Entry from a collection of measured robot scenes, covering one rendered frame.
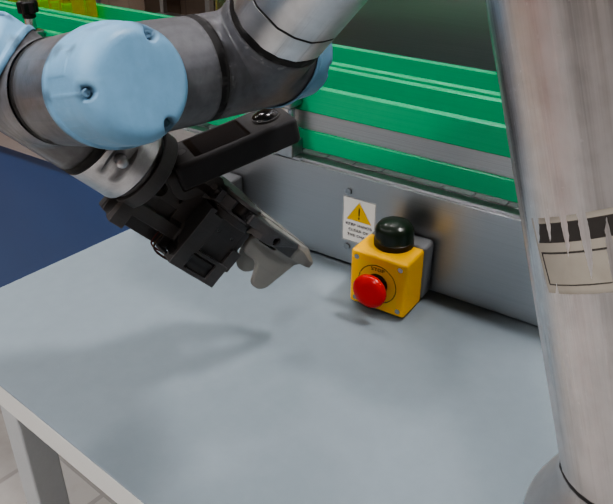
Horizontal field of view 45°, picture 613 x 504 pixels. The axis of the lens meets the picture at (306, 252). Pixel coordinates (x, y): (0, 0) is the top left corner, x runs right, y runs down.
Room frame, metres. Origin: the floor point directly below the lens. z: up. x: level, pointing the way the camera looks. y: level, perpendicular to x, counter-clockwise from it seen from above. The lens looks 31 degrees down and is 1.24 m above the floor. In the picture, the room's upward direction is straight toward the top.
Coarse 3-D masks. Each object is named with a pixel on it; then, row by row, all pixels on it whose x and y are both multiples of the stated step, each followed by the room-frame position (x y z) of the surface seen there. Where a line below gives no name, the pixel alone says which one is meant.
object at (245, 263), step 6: (264, 216) 0.62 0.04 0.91; (276, 222) 0.64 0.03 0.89; (282, 228) 0.63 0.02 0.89; (270, 246) 0.63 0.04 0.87; (240, 252) 0.62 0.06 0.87; (240, 258) 0.62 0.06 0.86; (246, 258) 0.62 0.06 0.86; (240, 264) 0.62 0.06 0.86; (246, 264) 0.62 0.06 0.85; (252, 264) 0.62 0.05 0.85; (246, 270) 0.62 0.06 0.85
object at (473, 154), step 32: (320, 96) 0.83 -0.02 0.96; (352, 96) 0.81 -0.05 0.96; (320, 128) 0.84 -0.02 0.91; (352, 128) 0.81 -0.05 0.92; (384, 128) 0.78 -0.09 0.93; (416, 128) 0.76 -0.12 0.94; (448, 128) 0.74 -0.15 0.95; (480, 128) 0.72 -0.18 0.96; (352, 160) 0.81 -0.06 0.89; (384, 160) 0.78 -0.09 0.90; (416, 160) 0.76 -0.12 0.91; (448, 160) 0.74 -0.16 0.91; (480, 160) 0.72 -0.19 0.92; (480, 192) 0.72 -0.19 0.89; (512, 192) 0.70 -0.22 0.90
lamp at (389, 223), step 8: (392, 216) 0.73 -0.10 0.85; (376, 224) 0.72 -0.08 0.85; (384, 224) 0.71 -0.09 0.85; (392, 224) 0.70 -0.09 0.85; (400, 224) 0.71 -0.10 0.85; (408, 224) 0.71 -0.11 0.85; (376, 232) 0.71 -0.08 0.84; (384, 232) 0.70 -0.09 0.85; (392, 232) 0.70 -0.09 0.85; (400, 232) 0.70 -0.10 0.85; (408, 232) 0.70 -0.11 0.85; (376, 240) 0.71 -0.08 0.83; (384, 240) 0.70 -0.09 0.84; (392, 240) 0.69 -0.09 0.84; (400, 240) 0.69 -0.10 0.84; (408, 240) 0.70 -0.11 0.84; (384, 248) 0.69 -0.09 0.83; (392, 248) 0.69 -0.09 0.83; (400, 248) 0.69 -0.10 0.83; (408, 248) 0.70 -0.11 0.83
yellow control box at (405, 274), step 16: (368, 240) 0.72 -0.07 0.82; (416, 240) 0.72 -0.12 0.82; (432, 240) 0.72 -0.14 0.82; (352, 256) 0.70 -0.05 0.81; (368, 256) 0.69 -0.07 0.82; (384, 256) 0.69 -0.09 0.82; (400, 256) 0.69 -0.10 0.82; (416, 256) 0.69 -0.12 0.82; (432, 256) 0.72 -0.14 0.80; (352, 272) 0.70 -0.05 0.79; (368, 272) 0.69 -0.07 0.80; (384, 272) 0.68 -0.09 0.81; (400, 272) 0.67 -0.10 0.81; (416, 272) 0.69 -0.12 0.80; (352, 288) 0.70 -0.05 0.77; (400, 288) 0.67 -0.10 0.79; (416, 288) 0.69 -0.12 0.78; (384, 304) 0.68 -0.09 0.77; (400, 304) 0.67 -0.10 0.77
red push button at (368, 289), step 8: (360, 280) 0.67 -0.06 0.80; (368, 280) 0.67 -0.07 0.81; (376, 280) 0.66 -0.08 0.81; (360, 288) 0.67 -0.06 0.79; (368, 288) 0.66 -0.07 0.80; (376, 288) 0.66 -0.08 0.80; (384, 288) 0.66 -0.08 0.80; (360, 296) 0.67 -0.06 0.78; (368, 296) 0.66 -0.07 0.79; (376, 296) 0.66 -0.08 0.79; (384, 296) 0.66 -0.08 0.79; (368, 304) 0.66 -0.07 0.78; (376, 304) 0.66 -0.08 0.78
